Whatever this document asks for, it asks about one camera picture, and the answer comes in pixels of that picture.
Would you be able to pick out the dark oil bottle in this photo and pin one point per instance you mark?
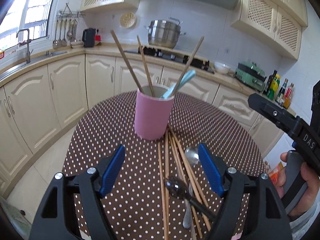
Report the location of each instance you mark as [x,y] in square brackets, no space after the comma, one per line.
[269,81]

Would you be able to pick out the person's right hand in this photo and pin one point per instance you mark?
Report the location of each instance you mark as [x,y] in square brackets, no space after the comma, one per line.
[297,185]

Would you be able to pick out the cream cabinets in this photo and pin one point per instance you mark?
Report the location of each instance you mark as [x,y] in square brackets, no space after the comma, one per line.
[278,23]
[41,100]

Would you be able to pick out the orange snack bag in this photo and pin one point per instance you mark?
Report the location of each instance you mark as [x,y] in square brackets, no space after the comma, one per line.
[273,173]

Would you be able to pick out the lower cream cabinets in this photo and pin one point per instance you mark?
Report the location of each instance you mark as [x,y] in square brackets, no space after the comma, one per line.
[41,100]

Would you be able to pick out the red sauce bottle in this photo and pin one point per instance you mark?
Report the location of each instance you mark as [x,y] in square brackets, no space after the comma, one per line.
[288,96]

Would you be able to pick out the stainless steel sink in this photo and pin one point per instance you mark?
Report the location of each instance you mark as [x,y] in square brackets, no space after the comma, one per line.
[20,66]

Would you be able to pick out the black electric kettle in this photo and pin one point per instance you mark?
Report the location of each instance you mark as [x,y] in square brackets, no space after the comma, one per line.
[88,37]

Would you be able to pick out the chrome sink faucet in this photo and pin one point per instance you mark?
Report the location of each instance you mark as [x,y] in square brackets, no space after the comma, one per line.
[27,42]

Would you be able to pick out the white ceramic bowl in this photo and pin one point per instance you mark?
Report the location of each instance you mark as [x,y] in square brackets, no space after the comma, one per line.
[221,68]

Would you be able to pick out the yellow green bottle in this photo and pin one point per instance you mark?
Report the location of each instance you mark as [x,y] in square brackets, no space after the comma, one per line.
[274,87]

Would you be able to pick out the dark soy sauce bottle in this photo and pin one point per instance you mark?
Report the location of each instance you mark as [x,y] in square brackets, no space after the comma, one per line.
[281,92]

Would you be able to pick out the black plastic spork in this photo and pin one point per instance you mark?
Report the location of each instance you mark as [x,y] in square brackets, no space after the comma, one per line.
[179,190]

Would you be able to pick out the brown polka dot tablecloth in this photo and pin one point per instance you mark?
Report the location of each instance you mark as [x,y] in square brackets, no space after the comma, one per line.
[134,206]

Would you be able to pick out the upper cream cabinets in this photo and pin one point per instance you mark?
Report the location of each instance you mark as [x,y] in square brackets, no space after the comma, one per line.
[278,23]

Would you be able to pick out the round perforated wall plate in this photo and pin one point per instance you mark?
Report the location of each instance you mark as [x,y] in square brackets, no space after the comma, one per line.
[128,20]

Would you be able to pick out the wooden chopstick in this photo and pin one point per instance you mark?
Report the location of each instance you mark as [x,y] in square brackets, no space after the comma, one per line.
[166,174]
[165,221]
[190,213]
[192,179]
[145,67]
[187,66]
[126,60]

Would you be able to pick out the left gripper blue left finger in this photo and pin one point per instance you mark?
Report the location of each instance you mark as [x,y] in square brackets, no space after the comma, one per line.
[112,166]

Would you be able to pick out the pink cylindrical utensil holder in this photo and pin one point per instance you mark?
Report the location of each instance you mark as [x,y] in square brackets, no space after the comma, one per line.
[152,112]

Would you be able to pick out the green electric cooker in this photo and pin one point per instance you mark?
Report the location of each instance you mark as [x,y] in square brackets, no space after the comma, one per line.
[251,75]

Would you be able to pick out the stainless steel steamer pot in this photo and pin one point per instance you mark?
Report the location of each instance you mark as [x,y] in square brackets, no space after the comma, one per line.
[164,33]

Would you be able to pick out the wall utensil rack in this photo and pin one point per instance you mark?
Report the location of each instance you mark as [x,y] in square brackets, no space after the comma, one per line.
[65,28]

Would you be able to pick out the window with frame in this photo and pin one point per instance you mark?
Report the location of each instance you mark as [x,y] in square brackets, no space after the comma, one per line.
[25,19]

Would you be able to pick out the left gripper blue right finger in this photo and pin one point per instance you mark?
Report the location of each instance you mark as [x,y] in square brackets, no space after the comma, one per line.
[213,167]

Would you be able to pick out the light blue sheathed knife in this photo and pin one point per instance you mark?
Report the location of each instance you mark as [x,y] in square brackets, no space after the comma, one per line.
[186,78]

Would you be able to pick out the black gas stove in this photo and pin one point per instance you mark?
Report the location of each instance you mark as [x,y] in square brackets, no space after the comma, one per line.
[178,57]

